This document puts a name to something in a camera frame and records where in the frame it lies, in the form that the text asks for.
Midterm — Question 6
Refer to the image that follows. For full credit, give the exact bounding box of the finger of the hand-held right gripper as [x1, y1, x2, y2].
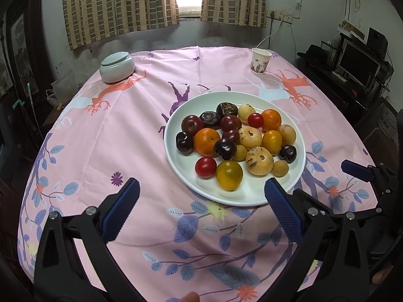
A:
[319, 191, 399, 228]
[341, 159, 401, 196]

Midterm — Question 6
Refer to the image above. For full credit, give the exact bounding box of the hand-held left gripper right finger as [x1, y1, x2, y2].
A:
[261, 178, 370, 302]

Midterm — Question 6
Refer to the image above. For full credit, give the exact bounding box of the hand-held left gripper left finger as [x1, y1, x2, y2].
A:
[33, 178, 141, 302]

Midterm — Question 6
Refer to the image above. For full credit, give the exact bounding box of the small tan longan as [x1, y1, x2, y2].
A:
[232, 145, 249, 162]
[272, 160, 289, 177]

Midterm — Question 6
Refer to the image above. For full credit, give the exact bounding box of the spotted tan pear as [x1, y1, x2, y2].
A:
[246, 146, 274, 176]

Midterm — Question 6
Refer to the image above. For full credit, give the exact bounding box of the dark red cherry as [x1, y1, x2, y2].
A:
[222, 129, 241, 143]
[279, 145, 297, 164]
[215, 138, 237, 161]

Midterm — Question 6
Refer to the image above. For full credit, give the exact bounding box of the green yellow tomato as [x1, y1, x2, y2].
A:
[216, 160, 244, 191]

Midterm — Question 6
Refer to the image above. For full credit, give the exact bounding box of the smooth orange persimmon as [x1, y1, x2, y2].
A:
[262, 130, 283, 155]

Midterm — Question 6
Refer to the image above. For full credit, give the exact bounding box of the white oval plate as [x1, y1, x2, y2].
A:
[164, 91, 307, 207]

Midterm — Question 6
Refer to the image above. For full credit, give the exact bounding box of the tan round pear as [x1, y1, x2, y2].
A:
[277, 124, 297, 147]

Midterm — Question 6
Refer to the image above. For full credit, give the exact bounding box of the small dark plum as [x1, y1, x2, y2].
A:
[176, 131, 195, 155]

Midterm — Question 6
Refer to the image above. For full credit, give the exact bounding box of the red cherry tomato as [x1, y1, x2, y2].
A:
[195, 157, 217, 179]
[247, 112, 264, 128]

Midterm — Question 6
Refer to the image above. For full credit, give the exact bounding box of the large orange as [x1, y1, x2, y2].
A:
[261, 109, 282, 132]

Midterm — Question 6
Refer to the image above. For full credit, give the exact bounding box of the dark red plum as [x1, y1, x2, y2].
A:
[181, 115, 205, 136]
[220, 115, 242, 133]

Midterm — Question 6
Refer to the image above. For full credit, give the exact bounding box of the small tangerine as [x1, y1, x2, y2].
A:
[194, 128, 221, 157]

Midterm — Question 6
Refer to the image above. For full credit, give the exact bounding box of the dark-spotted pale yellow pear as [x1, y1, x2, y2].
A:
[238, 104, 257, 123]

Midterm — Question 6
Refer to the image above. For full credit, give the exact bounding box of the dark brown mangosteen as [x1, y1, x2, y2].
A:
[199, 111, 222, 129]
[216, 102, 239, 118]

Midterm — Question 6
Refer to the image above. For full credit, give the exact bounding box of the person's right hand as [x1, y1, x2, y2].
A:
[372, 266, 394, 285]

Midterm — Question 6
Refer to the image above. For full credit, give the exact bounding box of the pink floral tablecloth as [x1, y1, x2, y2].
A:
[17, 46, 378, 302]

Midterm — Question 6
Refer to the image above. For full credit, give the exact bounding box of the dark desk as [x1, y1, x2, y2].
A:
[299, 57, 394, 123]

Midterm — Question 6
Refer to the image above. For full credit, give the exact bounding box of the computer monitor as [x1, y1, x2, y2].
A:
[336, 42, 383, 82]

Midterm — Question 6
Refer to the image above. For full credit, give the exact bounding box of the black hat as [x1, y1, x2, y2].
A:
[297, 45, 329, 63]

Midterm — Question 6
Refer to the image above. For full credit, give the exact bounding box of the black speaker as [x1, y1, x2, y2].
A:
[367, 28, 388, 54]

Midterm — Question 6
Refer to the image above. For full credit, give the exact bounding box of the clear plastic bag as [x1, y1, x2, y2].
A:
[47, 75, 79, 107]

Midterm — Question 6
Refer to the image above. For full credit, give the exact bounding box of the white stick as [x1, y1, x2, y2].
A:
[27, 82, 41, 139]

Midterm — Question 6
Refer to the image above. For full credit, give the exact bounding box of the pale green lidded jar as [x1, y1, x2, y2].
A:
[100, 52, 136, 84]

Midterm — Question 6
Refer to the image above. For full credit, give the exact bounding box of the printed paper cup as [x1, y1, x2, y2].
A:
[250, 48, 272, 76]

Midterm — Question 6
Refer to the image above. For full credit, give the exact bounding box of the dark framed picture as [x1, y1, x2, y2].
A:
[6, 6, 48, 101]

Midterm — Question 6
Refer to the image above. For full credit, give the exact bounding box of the white power cable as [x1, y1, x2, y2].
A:
[256, 17, 281, 48]

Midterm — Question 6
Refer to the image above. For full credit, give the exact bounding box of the white wall power strip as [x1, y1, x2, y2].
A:
[267, 10, 294, 24]

